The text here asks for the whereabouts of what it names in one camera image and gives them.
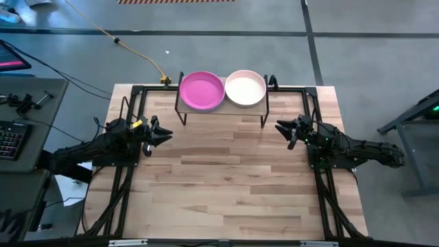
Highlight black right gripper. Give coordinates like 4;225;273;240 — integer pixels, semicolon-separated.
274;115;316;145

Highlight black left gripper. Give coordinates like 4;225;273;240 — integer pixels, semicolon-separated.
132;115;174;149

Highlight pale peach plate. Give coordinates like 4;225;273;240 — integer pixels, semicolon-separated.
224;69;268;108

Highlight magenta plate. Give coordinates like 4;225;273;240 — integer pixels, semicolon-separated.
179;71;226;113

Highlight wooden shelf, black metal legs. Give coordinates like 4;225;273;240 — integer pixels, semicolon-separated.
174;71;272;128

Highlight white paper sheet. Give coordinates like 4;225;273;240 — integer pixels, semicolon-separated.
54;161;95;207

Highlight grey side desk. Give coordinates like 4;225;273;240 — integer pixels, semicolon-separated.
0;73;69;243

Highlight black clamp tool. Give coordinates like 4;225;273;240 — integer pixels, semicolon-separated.
6;91;55;116

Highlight dark metal cart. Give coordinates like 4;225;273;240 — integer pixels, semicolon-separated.
377;88;439;199

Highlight backlit black keyboard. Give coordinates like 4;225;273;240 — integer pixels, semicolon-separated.
0;120;34;161

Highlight tilted computer monitor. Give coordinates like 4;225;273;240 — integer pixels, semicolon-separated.
0;38;33;73

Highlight person's shoe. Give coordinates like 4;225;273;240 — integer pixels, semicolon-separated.
23;0;56;8
0;2;22;25

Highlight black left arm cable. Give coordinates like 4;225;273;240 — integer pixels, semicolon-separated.
93;95;131;133

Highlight black aluminium table frame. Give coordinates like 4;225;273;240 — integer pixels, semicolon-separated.
77;84;370;247

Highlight yellow floor cable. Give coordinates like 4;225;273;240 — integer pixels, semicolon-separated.
64;0;172;85

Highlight silver metal bracket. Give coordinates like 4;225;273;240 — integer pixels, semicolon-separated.
299;240;340;247
108;239;149;247

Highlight thin black floor cable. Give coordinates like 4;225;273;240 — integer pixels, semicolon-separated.
1;40;114;101

